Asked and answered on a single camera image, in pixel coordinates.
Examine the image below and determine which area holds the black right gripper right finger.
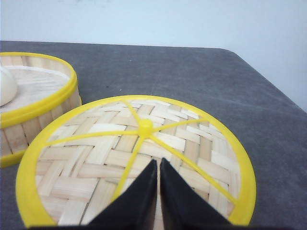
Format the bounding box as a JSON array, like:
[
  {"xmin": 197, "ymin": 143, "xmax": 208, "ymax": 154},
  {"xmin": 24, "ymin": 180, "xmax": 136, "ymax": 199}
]
[{"xmin": 160, "ymin": 158, "xmax": 231, "ymax": 227}]

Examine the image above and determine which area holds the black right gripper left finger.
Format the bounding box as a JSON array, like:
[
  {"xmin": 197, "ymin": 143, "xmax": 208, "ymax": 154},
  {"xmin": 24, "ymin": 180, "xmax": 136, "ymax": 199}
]
[{"xmin": 86, "ymin": 159, "xmax": 158, "ymax": 227}]

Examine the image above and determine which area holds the woven bamboo steamer lid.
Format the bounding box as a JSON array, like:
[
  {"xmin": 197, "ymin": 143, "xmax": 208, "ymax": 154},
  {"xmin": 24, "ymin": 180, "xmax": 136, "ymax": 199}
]
[{"xmin": 16, "ymin": 95, "xmax": 256, "ymax": 227}]

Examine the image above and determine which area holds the bamboo steamer basket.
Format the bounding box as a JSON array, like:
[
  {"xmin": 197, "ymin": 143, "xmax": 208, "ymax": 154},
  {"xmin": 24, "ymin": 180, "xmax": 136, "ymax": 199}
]
[{"xmin": 0, "ymin": 52, "xmax": 82, "ymax": 168}]

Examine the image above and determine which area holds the white steamed bun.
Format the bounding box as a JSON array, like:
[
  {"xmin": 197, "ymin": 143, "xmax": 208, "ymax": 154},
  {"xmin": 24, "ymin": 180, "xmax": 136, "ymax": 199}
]
[{"xmin": 0, "ymin": 66, "xmax": 18, "ymax": 106}]

